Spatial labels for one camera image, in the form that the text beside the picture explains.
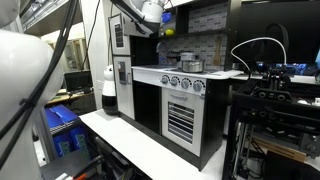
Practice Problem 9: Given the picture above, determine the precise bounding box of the small white plastic part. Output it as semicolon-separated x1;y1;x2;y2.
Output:
295;98;311;106

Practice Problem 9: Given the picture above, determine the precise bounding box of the black computer monitor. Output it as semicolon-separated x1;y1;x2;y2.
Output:
63;69;94;94

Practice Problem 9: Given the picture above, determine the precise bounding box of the blue box with green label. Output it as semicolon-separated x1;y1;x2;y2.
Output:
69;125;90;152
52;133;74;158

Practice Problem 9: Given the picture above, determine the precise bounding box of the white fridge door with dispenser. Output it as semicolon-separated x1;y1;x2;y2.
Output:
112;55;135;120

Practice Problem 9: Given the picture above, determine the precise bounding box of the blue electronics mount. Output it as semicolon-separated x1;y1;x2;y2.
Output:
256;62;316;76

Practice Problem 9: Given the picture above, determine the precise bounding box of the gray aluminium frame post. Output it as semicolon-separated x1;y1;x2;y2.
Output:
33;106;58;163

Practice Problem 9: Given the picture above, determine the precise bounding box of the white striped toy oven door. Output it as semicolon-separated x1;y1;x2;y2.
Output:
161;87;205;158

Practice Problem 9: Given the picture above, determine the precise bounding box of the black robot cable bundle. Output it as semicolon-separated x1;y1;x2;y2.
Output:
0;0;81;169

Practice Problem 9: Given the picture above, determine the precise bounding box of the black white toy kitchen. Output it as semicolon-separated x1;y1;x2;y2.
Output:
108;0;244;172

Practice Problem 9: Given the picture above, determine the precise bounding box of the wooden office desk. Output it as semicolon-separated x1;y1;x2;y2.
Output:
49;88;96;108

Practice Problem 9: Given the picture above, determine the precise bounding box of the gray toy pot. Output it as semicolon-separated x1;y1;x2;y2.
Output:
179;50;197;63

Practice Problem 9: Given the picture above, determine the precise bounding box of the large black screen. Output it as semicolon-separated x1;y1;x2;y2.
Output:
237;0;320;66

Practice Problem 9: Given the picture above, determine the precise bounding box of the black clamp with orange handle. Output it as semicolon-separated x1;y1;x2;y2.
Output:
54;154;104;180

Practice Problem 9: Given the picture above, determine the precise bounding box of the black cable loop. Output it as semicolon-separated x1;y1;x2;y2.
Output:
263;22;290;68

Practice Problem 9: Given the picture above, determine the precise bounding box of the silver toy pot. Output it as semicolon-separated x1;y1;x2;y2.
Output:
180;59;205;74

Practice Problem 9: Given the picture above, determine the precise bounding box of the wooden board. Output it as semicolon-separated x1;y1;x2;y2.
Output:
252;135;308;163

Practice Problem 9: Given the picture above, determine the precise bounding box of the plain blue storage box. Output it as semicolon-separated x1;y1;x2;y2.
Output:
49;104;80;125
44;108;65;131

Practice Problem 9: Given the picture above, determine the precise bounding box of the gray overhead tray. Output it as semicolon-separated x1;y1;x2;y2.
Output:
19;0;84;37

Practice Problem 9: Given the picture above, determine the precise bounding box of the wooden spatula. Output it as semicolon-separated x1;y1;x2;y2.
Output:
212;35;223;67

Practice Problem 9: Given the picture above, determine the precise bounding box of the white cable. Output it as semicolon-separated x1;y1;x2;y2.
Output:
229;36;288;73

